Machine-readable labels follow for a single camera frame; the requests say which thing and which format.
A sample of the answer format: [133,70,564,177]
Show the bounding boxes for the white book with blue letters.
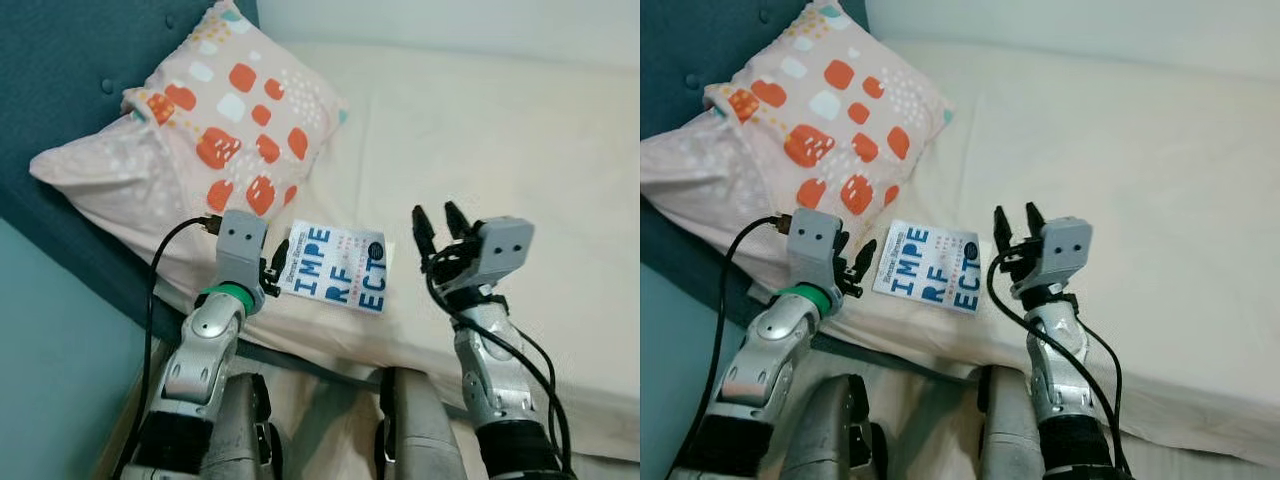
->
[872,220,983,316]
[278,220,389,315]

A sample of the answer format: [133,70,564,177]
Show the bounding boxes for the pink pillow with orange patches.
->
[30,0,349,301]
[640,3,954,296]

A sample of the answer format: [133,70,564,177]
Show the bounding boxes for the mattress with cream sheet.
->
[150,40,641,461]
[745,40,1280,469]

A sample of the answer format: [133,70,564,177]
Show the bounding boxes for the grey robot left leg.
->
[205,373,286,480]
[780,375,886,480]

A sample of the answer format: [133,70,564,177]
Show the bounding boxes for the grey robot leg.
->
[780,375,886,480]
[205,373,286,480]
[375,368,471,480]
[975,365,1046,480]

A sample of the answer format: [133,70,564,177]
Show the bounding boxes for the grey robot right leg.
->
[375,368,471,480]
[975,365,1046,480]

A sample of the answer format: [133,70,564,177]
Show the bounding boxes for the teal upholstered headboard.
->
[640,0,866,301]
[0,0,261,346]

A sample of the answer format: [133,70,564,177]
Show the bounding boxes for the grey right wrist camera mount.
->
[1030,216,1093,291]
[462,216,535,291]

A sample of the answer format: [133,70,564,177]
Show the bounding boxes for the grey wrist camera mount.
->
[1030,216,1093,291]
[462,216,535,291]
[217,210,269,291]
[788,208,843,291]

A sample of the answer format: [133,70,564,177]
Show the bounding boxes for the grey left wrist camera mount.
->
[217,210,269,291]
[788,208,843,291]

